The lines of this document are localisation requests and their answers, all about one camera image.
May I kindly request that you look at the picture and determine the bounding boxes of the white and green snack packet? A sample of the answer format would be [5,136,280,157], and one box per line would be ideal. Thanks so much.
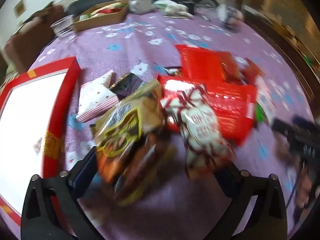
[254,77,276,128]

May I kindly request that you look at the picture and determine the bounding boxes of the large red snack packet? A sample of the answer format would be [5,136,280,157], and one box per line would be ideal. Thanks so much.
[157,75,258,147]

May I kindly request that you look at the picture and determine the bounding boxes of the brown chair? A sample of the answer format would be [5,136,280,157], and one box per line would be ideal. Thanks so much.
[4,5,65,74]

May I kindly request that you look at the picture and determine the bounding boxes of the red and white snack packet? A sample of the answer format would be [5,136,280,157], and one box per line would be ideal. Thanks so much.
[160,84,237,180]

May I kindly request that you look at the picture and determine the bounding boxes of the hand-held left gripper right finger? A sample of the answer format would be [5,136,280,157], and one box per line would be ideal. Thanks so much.
[217,164,288,240]

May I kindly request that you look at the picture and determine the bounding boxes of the gold and brown snack packet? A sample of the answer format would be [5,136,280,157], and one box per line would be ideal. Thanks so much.
[91,79,178,207]

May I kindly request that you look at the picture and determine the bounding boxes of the thin dark cable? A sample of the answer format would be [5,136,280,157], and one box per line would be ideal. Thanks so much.
[285,172,302,207]

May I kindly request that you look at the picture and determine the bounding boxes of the small wall frame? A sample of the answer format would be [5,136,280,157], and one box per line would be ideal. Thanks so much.
[14,0,26,18]

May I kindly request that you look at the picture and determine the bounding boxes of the red box with white inside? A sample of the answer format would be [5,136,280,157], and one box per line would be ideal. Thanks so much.
[0,56,81,227]

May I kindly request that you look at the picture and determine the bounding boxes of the purple floral tablecloth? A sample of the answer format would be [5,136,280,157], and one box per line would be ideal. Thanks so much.
[0,5,316,240]

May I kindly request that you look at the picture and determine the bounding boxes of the wooden cabinet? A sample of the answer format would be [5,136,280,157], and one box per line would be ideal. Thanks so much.
[242,0,320,100]

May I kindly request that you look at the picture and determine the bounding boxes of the pink dotted snack packet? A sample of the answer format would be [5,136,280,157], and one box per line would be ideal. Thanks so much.
[76,70,119,123]

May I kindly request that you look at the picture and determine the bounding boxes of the brown cardboard tray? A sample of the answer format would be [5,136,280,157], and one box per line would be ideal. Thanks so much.
[72,0,129,32]

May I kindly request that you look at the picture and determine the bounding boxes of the black object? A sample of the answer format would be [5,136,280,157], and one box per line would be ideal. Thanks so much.
[179,0,198,15]

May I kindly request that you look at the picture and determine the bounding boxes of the white bowl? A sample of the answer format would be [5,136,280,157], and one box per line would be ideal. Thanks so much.
[129,0,155,14]

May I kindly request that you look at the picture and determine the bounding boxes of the clear glass bowl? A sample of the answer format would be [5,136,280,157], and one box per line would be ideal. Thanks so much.
[199,0,217,9]

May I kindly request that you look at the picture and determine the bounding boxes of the small dark red snack packet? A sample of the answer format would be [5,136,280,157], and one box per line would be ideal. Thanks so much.
[239,58,265,85]

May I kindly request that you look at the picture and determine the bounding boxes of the dark purple snack packet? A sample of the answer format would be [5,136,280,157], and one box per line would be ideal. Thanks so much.
[110,72,143,100]

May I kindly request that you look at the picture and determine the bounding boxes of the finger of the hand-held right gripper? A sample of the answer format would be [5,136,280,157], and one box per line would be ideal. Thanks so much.
[272,119,295,143]

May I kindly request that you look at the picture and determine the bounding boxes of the clear plastic cup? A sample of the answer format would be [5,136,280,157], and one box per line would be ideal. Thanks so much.
[50,14,75,39]

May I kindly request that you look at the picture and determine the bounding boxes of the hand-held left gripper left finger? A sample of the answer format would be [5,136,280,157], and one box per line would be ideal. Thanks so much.
[21,147,100,240]

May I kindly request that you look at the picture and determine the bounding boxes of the white and dark object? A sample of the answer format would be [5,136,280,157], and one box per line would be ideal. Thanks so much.
[217,4,244,32]

